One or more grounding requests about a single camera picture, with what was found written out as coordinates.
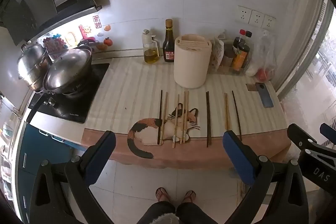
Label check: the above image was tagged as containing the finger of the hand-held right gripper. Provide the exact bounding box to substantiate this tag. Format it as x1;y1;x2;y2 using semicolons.
287;123;318;150
320;123;336;139

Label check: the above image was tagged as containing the person's leg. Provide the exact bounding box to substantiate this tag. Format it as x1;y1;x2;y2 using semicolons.
136;187;177;224
176;190;211;224

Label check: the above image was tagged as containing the person's right leg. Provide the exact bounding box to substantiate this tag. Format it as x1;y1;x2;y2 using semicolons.
176;190;211;224

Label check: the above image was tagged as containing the dark wooden chopstick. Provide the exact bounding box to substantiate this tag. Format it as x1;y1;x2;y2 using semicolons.
207;91;212;147
205;91;210;147
157;90;163;145
231;91;242;140

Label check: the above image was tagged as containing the striped cat print table mat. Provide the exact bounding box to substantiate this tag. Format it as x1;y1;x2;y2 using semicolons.
81;57;292;170

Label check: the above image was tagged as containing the dark soy sauce bottle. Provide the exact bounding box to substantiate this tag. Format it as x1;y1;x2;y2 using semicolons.
162;19;176;63

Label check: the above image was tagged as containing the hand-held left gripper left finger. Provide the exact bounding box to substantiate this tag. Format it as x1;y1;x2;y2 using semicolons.
28;130;117;224

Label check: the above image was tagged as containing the black range hood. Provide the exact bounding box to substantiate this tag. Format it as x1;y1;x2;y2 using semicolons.
0;0;103;46

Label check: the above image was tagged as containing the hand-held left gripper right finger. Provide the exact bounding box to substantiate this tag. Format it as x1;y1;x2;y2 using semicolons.
223;130;309;224

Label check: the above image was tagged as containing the white wall socket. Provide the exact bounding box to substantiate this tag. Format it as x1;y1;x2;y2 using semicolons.
261;14;277;30
234;5;253;23
248;10;266;28

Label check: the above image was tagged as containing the red tomato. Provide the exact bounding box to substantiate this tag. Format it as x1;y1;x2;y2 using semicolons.
256;68;271;82

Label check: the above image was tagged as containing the clear plastic bag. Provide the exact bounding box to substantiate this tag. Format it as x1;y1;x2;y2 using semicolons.
245;30;278;82

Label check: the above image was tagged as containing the red cap dark bottle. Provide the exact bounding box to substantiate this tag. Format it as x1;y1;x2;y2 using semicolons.
232;29;246;56

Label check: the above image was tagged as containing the black gas stove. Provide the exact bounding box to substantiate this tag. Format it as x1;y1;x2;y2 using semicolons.
28;63;110;124

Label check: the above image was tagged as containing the clear cooking oil bottle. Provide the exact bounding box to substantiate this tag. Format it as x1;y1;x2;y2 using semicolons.
142;29;160;64

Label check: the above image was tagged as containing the pink cartoon wall sticker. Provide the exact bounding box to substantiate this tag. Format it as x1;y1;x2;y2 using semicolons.
78;25;91;41

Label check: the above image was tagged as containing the steel steamer pot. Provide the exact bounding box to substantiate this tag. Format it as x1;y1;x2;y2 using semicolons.
17;43;52;91

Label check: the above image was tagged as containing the wok with steel lid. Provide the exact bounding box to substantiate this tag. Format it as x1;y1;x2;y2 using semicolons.
26;46;94;123

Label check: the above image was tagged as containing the folded top seasoning packet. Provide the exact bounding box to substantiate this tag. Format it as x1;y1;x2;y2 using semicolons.
216;29;228;42

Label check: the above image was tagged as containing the colourful wall sticker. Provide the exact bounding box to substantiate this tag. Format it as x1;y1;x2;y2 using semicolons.
43;34;67;57

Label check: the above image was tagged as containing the cream utensil holder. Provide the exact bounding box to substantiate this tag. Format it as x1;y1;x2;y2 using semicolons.
174;34;213;89

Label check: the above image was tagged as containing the blue kitchen cabinet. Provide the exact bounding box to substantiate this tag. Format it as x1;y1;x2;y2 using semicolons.
14;123;85;214

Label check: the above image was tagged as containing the brown flip flop sandal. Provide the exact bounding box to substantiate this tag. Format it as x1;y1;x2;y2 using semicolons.
181;190;197;205
155;187;171;204

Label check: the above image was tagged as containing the brown spice jar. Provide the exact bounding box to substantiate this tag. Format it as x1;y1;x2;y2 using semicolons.
223;44;235;67

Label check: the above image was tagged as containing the person's left leg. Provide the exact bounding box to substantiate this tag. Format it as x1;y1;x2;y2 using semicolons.
136;187;177;224

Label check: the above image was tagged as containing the blue smartphone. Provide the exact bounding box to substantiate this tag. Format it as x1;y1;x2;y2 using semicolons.
255;82;275;108

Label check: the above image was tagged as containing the white seasoning packet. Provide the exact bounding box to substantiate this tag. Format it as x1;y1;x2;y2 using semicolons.
211;38;225;68

